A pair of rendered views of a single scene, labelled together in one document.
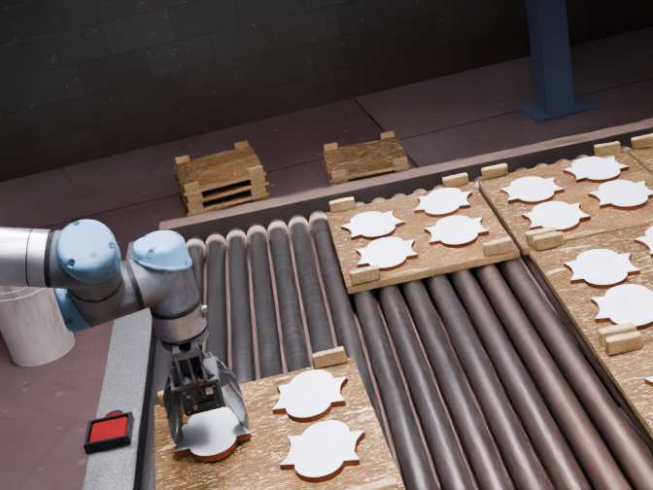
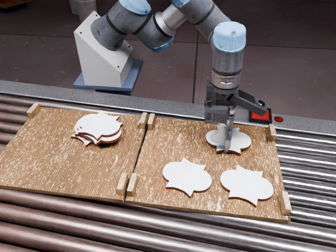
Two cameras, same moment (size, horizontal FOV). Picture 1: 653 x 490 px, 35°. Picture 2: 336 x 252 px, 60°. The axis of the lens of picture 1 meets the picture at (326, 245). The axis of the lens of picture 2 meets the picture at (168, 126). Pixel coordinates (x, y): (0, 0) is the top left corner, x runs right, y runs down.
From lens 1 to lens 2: 147 cm
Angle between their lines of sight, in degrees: 84
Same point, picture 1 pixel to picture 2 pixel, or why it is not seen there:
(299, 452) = (188, 166)
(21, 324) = not seen: outside the picture
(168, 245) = (219, 29)
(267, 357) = (316, 182)
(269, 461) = (194, 157)
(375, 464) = (162, 195)
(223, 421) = (233, 143)
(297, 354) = (314, 198)
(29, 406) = not seen: outside the picture
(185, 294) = (214, 60)
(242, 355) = (323, 172)
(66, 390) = not seen: outside the picture
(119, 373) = (321, 124)
